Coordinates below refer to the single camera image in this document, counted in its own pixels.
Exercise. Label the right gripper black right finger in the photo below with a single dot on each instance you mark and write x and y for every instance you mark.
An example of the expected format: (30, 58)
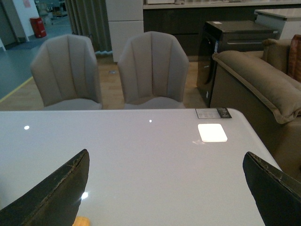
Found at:
(276, 194)

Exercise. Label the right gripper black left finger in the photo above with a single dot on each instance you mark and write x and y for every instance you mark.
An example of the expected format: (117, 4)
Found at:
(55, 200)

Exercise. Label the yellow corn cob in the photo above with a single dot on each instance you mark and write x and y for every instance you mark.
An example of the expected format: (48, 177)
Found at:
(81, 221)

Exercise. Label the black white table label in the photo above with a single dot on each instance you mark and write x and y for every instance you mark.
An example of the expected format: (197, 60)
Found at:
(213, 113)

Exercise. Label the olive brown sofa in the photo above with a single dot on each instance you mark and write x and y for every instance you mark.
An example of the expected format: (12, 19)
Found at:
(257, 84)

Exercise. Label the orange brown cushion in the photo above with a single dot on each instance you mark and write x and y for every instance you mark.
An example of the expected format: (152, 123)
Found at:
(294, 60)

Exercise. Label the left beige upholstered chair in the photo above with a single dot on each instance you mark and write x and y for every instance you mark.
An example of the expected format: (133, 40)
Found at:
(66, 73)

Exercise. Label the beige upholstered chair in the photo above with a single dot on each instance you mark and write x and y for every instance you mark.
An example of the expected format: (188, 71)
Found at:
(66, 73)
(153, 69)

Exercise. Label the right beige upholstered chair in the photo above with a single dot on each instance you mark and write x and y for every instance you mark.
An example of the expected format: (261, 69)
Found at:
(153, 69)

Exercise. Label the red box on floor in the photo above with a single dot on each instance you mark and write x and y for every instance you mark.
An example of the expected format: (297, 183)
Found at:
(38, 27)

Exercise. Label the white tall cabinet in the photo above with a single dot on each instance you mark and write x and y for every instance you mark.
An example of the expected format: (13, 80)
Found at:
(125, 18)

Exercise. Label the dark kitchen counter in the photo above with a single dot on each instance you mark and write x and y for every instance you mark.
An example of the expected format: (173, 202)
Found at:
(186, 21)

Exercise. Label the white microwave oven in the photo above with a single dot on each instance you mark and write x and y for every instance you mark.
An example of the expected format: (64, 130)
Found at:
(160, 1)

